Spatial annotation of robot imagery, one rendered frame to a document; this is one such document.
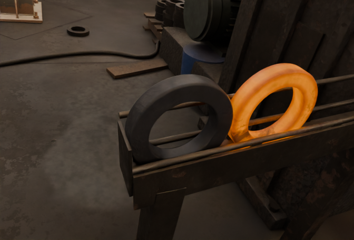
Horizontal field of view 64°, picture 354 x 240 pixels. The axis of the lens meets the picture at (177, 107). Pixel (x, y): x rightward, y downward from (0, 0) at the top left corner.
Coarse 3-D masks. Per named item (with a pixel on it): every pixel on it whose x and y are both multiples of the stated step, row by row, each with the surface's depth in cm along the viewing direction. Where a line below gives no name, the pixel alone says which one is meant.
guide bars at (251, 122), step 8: (320, 80) 64; (328, 80) 65; (336, 80) 66; (344, 80) 67; (288, 88) 61; (232, 96) 56; (184, 104) 52; (192, 104) 53; (200, 104) 54; (328, 104) 67; (336, 104) 68; (344, 104) 69; (120, 112) 48; (128, 112) 49; (312, 112) 67; (256, 120) 60; (264, 120) 61; (272, 120) 62; (176, 136) 54; (184, 136) 54; (192, 136) 55; (152, 144) 52; (160, 144) 53
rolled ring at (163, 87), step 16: (176, 80) 43; (192, 80) 43; (208, 80) 45; (144, 96) 43; (160, 96) 41; (176, 96) 42; (192, 96) 43; (208, 96) 44; (224, 96) 46; (144, 112) 42; (160, 112) 43; (224, 112) 48; (128, 128) 44; (144, 128) 43; (208, 128) 52; (224, 128) 50; (144, 144) 45; (192, 144) 53; (208, 144) 51; (144, 160) 47
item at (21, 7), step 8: (0, 0) 240; (8, 0) 242; (16, 0) 244; (24, 0) 247; (32, 0) 249; (0, 8) 244; (8, 8) 246; (16, 8) 242; (24, 8) 250; (32, 8) 253; (40, 8) 274; (0, 16) 240; (8, 16) 244; (16, 16) 243; (24, 16) 250; (32, 16) 253; (40, 16) 257
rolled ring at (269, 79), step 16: (288, 64) 50; (256, 80) 48; (272, 80) 47; (288, 80) 49; (304, 80) 51; (240, 96) 49; (256, 96) 48; (304, 96) 53; (240, 112) 49; (288, 112) 58; (304, 112) 56; (240, 128) 51; (272, 128) 59; (288, 128) 57
